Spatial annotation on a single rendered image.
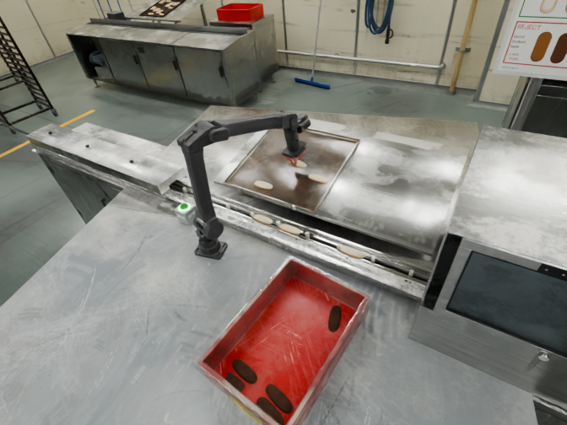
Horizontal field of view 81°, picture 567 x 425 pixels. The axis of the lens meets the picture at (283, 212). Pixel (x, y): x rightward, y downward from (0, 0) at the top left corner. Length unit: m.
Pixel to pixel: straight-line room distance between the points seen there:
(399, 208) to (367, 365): 0.63
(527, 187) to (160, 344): 1.16
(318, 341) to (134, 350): 0.61
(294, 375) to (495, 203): 0.72
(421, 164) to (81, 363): 1.51
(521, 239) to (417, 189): 0.73
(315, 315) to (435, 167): 0.85
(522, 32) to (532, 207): 0.90
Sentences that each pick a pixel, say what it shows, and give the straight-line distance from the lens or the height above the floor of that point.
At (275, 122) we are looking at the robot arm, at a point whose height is 1.24.
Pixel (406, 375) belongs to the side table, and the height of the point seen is 0.82.
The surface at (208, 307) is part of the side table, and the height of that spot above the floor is 0.82.
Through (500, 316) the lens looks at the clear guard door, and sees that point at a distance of 0.98.
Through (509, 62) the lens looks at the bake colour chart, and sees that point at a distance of 1.72.
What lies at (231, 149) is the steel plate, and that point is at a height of 0.82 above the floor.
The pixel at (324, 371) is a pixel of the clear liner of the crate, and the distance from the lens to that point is 1.00.
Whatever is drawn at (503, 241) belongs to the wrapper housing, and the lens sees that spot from 0.83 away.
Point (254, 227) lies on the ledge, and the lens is 1.42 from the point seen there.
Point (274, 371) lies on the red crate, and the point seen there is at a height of 0.82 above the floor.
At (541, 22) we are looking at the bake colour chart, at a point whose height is 1.47.
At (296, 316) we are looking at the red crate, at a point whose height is 0.82.
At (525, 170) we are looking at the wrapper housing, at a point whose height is 1.30.
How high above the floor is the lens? 1.85
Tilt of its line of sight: 42 degrees down
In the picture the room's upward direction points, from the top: 7 degrees counter-clockwise
